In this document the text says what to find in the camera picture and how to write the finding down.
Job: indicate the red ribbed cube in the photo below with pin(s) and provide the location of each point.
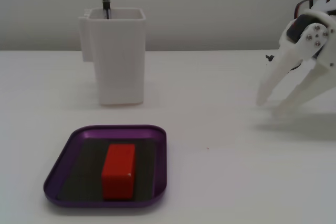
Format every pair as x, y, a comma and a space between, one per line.
118, 171

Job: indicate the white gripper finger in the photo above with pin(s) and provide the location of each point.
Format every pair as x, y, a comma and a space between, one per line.
302, 93
286, 64

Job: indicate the white plastic pen holder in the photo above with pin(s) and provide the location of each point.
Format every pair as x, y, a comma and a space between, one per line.
118, 64

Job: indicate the purple metal tray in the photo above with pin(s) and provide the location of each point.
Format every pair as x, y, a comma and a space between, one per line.
78, 134

